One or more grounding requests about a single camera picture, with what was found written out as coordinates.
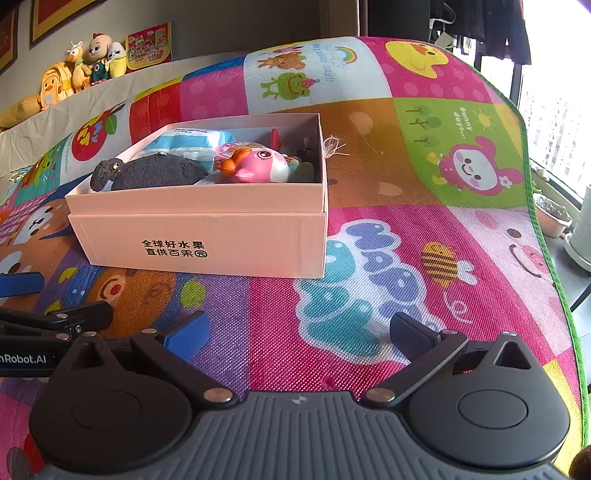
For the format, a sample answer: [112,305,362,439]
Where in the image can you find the dark hanging clothes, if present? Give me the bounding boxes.
[429,0,532,65]

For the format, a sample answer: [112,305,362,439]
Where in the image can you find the doll in green overalls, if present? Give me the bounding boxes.
[85,33,114,86]

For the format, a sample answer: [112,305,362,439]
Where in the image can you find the blue and white tissue packet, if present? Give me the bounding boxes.
[139,128,238,160]

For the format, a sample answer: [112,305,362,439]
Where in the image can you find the yellow duck plush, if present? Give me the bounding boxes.
[39,62,75,110]

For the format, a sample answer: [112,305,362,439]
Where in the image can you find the orange deer plush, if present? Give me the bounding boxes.
[66,41,93,90]

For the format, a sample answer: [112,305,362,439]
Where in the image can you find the colourful printed play mat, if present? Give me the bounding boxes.
[0,36,591,480]

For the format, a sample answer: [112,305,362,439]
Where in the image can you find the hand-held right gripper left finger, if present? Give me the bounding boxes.
[58,310,236,403]

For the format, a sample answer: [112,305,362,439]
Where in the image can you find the dark grey plush toy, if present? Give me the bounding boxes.
[90,153,209,192]

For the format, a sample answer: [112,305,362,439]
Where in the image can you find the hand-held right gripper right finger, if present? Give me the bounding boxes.
[362,312,546,404]

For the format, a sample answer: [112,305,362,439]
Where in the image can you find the small potted plant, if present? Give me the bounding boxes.
[533,194,573,238]

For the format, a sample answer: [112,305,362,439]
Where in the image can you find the white plant pot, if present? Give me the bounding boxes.
[563,185,591,273]

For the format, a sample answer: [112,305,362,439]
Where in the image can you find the yellow pillow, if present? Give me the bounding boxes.
[0,95,42,129]

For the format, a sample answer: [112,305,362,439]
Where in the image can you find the frayed straw tuft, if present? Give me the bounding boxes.
[322,135,347,160]

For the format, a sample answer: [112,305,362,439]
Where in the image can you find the pink teal bottle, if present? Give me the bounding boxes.
[215,147,319,184]

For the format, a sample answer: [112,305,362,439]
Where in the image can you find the pink cardboard box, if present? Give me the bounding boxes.
[65,112,329,280]

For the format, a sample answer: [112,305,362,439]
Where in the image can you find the red framed wall picture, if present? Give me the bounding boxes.
[0,7,20,75]
[30,0,107,44]

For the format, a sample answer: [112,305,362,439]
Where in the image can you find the banana plush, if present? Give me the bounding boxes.
[106,42,127,78]

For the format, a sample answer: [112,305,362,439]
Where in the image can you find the red and yellow booklet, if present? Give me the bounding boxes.
[126,22,173,71]

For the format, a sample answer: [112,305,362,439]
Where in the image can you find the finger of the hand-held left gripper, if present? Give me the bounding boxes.
[0,301,114,343]
[0,272,45,298]

